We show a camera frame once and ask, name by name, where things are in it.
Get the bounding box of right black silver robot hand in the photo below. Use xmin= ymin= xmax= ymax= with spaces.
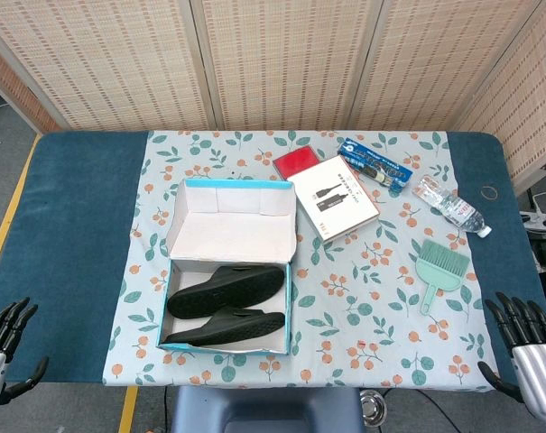
xmin=477 ymin=291 xmax=546 ymax=425

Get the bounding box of black shoe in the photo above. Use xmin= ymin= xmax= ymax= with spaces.
xmin=166 ymin=264 xmax=286 ymax=319
xmin=162 ymin=308 xmax=286 ymax=347

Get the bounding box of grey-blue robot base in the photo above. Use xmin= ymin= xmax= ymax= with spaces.
xmin=171 ymin=386 xmax=364 ymax=433

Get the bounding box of blue cardboard shoe box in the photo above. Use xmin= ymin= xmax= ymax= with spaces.
xmin=157 ymin=178 xmax=299 ymax=356

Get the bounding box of red card case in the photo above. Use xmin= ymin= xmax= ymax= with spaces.
xmin=272 ymin=144 xmax=321 ymax=180

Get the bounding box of mint green hand brush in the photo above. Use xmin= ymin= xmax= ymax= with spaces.
xmin=415 ymin=238 xmax=471 ymax=316

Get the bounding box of white stand base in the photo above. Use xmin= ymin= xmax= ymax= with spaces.
xmin=520 ymin=189 xmax=546 ymax=234

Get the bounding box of dark blue table cover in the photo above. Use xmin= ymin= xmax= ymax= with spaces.
xmin=0 ymin=130 xmax=546 ymax=393

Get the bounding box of clear plastic water bottle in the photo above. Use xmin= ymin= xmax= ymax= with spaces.
xmin=412 ymin=174 xmax=494 ymax=239

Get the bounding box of floral leaf print tablecloth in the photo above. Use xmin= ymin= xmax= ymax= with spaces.
xmin=101 ymin=129 xmax=502 ymax=393

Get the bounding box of blue snack package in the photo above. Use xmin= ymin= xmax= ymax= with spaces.
xmin=337 ymin=137 xmax=414 ymax=193

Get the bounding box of woven bamboo folding screen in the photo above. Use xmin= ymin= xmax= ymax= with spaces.
xmin=0 ymin=0 xmax=546 ymax=195

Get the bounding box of black floor cable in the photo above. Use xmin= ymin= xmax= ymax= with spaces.
xmin=407 ymin=388 xmax=463 ymax=433

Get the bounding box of white cable product box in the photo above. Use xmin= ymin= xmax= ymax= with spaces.
xmin=286 ymin=155 xmax=382 ymax=244

